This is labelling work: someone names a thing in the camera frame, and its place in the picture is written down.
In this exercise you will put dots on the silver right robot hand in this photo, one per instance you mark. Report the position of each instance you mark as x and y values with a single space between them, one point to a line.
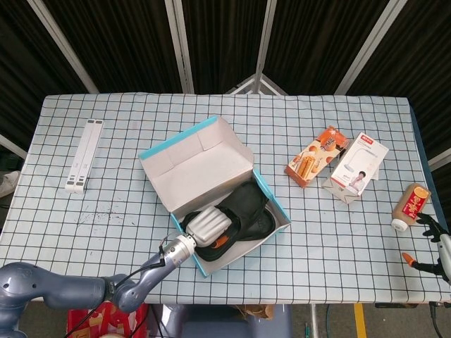
444 253

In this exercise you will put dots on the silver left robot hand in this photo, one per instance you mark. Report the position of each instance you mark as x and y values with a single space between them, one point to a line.
208 227

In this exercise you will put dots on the light blue shoe box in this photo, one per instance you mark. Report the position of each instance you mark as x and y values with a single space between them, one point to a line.
183 172

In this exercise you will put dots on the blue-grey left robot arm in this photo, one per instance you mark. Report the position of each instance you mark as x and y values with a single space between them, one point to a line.
70 288

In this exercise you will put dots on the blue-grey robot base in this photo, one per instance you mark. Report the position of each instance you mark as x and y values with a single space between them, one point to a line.
218 327

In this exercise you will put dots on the orange snack box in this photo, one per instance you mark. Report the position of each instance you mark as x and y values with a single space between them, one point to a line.
310 162

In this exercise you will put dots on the white lamp box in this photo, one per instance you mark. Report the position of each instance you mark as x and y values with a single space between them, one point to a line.
352 169

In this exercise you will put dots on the white shoe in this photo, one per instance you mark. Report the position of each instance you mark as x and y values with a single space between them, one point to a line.
8 183

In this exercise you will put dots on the bottle with orange label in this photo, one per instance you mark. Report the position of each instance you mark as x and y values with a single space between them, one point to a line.
410 207

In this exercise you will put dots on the brown paper bag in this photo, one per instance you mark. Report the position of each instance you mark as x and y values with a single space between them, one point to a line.
257 311

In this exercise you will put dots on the light blue checked tablecloth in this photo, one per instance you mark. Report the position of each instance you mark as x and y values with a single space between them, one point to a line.
317 274

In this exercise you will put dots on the white table leg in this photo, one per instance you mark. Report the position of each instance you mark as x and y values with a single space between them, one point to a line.
314 320

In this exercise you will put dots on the red patterned bag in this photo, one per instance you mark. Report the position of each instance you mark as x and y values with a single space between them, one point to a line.
102 322

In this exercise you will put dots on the white folding stand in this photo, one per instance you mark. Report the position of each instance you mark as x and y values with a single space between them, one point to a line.
84 155

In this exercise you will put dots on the black partition screen white frame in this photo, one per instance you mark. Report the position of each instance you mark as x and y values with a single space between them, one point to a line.
123 42

